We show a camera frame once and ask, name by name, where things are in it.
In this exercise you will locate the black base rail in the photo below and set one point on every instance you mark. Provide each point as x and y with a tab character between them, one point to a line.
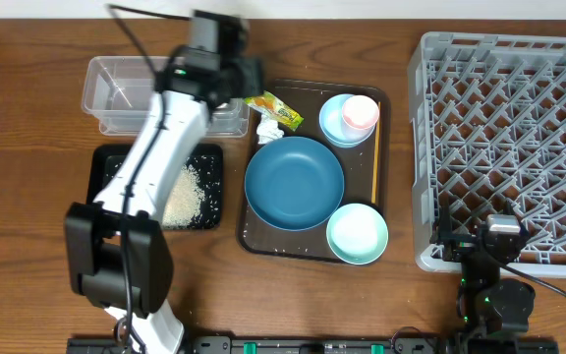
407	345

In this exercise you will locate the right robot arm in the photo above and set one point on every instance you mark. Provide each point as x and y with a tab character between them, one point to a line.
495	310

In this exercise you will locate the dark blue plate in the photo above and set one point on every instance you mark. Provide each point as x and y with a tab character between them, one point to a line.
294	183

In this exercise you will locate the clear plastic bin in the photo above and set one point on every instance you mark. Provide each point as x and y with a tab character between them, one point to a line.
117	93

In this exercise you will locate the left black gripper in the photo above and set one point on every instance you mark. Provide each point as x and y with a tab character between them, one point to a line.
254	73

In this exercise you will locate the pile of white rice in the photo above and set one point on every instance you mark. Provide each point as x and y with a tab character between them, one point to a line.
196	199

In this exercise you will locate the white tissue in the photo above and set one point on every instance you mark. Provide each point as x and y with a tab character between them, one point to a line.
268	130

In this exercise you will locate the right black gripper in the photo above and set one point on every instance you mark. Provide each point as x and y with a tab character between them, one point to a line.
461	244

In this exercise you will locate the mint green bowl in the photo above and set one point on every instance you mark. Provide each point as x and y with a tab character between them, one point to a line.
357	234

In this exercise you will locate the yellow green snack wrapper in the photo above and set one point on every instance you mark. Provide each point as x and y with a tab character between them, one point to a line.
270	105

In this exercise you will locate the pink cup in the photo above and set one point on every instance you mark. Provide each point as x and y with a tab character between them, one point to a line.
360	114

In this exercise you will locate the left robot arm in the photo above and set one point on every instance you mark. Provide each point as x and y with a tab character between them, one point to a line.
118	257

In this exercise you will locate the wooden chopstick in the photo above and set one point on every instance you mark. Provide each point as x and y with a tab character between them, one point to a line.
376	155

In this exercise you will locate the light blue small plate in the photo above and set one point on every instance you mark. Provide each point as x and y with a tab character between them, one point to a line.
330	121

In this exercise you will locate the grey dishwasher rack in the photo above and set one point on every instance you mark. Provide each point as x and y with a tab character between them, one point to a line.
489	119

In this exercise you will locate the black waste tray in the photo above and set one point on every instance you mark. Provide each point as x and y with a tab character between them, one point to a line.
107	160

